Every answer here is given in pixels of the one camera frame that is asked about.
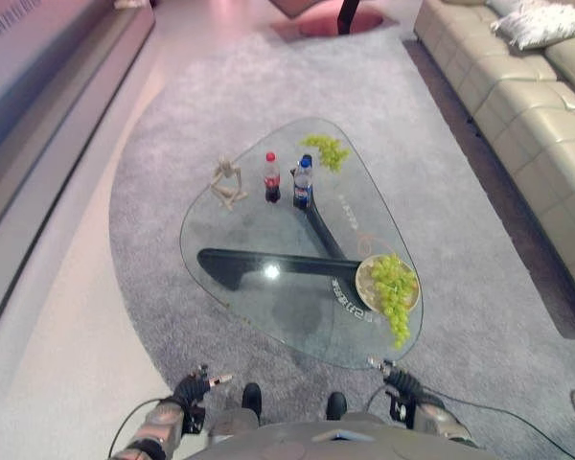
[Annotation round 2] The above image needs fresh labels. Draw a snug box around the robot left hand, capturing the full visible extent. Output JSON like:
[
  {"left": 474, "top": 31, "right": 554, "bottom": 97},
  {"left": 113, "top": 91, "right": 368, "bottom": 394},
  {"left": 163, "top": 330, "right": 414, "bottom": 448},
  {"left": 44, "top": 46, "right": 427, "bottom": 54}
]
[{"left": 173, "top": 363, "right": 234, "bottom": 410}]

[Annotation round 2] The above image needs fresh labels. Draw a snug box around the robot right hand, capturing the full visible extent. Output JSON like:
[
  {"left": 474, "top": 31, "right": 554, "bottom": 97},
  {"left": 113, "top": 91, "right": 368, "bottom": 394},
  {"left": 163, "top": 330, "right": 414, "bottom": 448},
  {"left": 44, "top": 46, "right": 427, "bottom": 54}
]
[{"left": 366, "top": 355, "right": 425, "bottom": 397}]

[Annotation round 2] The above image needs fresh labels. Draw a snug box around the round beige plate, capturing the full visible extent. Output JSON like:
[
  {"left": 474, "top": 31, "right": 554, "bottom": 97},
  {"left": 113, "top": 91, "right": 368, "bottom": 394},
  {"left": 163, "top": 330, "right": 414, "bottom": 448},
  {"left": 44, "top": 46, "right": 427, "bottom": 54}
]
[{"left": 354, "top": 254, "right": 421, "bottom": 315}]

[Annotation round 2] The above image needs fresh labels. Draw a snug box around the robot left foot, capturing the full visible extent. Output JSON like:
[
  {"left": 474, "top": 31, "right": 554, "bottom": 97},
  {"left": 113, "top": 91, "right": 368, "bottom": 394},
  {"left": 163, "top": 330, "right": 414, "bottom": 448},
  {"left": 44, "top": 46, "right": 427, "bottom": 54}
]
[{"left": 241, "top": 381, "right": 263, "bottom": 414}]

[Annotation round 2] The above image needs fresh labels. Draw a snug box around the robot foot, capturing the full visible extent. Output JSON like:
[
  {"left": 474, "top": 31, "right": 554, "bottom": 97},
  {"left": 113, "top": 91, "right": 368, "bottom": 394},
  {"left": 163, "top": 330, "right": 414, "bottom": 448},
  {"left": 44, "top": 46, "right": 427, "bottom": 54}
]
[
  {"left": 241, "top": 381, "right": 263, "bottom": 414},
  {"left": 326, "top": 391, "right": 348, "bottom": 421}
]

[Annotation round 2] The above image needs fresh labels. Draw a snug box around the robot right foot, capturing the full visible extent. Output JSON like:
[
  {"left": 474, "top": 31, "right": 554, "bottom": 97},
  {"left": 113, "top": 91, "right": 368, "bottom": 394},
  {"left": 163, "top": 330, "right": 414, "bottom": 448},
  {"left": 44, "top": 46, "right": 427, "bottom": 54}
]
[{"left": 326, "top": 391, "right": 348, "bottom": 421}]

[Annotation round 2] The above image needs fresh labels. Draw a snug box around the large green grape bunch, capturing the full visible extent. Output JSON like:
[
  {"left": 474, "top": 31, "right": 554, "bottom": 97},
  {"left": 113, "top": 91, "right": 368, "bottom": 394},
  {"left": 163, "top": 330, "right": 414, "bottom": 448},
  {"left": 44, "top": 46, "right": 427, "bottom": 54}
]
[{"left": 369, "top": 253, "right": 417, "bottom": 350}]

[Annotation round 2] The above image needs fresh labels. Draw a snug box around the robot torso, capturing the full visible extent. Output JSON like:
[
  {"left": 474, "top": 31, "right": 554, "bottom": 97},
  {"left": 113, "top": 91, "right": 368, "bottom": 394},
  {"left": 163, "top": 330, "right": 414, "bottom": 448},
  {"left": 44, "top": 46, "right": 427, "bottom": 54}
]
[{"left": 181, "top": 411, "right": 509, "bottom": 460}]

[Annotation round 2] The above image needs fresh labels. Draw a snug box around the glass coffee table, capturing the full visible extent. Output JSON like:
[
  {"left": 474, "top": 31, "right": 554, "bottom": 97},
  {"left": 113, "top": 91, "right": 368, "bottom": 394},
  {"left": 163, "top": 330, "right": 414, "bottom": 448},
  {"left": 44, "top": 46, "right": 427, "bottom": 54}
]
[{"left": 178, "top": 117, "right": 425, "bottom": 371}]

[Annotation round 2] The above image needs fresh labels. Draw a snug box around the grey carpet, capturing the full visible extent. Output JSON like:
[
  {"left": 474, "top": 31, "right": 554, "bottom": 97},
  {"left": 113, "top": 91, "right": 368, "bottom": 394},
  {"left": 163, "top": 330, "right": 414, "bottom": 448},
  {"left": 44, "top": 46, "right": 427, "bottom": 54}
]
[{"left": 108, "top": 28, "right": 575, "bottom": 460}]

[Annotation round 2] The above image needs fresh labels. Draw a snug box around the black table base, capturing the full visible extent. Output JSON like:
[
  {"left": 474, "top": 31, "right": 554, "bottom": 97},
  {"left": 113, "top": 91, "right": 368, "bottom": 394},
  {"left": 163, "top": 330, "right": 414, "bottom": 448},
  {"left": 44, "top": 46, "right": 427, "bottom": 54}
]
[{"left": 196, "top": 204, "right": 363, "bottom": 291}]

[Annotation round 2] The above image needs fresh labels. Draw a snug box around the wooden mannequin figure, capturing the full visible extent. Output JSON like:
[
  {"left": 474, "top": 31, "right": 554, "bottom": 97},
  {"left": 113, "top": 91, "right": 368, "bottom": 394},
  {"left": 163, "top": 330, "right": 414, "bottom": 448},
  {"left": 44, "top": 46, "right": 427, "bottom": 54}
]
[{"left": 209, "top": 153, "right": 249, "bottom": 212}]

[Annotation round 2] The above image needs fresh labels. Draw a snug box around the blue cap cola bottle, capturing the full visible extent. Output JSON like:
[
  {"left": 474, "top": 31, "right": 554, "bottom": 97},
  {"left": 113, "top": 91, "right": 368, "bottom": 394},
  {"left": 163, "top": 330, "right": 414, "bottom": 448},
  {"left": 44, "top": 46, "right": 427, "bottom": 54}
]
[{"left": 292, "top": 153, "right": 315, "bottom": 210}]

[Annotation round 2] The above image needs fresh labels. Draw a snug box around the red cap cola bottle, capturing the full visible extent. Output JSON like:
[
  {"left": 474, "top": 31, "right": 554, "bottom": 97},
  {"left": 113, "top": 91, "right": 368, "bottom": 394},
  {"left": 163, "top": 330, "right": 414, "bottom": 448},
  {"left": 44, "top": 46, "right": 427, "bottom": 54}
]
[{"left": 264, "top": 151, "right": 283, "bottom": 204}]

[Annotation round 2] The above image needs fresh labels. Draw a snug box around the small green grape bunch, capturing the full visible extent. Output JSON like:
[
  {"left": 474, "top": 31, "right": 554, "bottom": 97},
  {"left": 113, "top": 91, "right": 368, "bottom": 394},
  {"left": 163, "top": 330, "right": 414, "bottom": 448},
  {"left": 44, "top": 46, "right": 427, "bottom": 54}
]
[{"left": 299, "top": 133, "right": 352, "bottom": 173}]

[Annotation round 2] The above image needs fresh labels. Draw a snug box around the beige leather sofa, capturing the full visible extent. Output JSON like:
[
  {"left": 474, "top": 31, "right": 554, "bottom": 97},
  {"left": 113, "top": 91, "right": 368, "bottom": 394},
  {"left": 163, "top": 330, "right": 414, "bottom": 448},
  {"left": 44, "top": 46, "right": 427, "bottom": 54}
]
[{"left": 413, "top": 0, "right": 575, "bottom": 317}]

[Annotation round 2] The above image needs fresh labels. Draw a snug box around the long low tv cabinet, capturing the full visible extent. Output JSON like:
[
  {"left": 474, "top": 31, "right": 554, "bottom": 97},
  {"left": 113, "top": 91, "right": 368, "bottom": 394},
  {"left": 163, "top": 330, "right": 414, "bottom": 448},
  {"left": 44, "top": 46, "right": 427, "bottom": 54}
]
[{"left": 0, "top": 0, "right": 157, "bottom": 358}]

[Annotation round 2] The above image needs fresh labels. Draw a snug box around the reddish floor mat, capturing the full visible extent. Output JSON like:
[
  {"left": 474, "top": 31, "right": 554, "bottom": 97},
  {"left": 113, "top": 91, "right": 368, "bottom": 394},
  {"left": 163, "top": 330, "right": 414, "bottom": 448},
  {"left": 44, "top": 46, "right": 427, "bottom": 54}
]
[{"left": 270, "top": 10, "right": 398, "bottom": 37}]

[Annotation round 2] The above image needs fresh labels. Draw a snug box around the black chair leg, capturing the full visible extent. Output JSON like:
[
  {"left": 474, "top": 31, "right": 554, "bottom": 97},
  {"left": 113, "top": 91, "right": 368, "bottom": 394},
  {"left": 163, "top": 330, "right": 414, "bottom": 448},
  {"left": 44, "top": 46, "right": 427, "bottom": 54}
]
[{"left": 337, "top": 0, "right": 360, "bottom": 35}]

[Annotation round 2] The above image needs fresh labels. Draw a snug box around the white fluffy cushion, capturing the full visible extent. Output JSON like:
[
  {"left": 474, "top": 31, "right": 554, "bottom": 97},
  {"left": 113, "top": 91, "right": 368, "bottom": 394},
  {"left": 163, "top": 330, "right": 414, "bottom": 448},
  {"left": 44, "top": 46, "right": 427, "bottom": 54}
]
[{"left": 489, "top": 1, "right": 575, "bottom": 51}]

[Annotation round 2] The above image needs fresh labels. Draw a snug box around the black cable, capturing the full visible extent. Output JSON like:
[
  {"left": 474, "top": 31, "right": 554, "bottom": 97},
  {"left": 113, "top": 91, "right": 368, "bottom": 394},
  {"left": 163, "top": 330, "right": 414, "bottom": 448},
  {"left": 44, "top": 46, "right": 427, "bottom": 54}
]
[{"left": 425, "top": 387, "right": 575, "bottom": 460}]

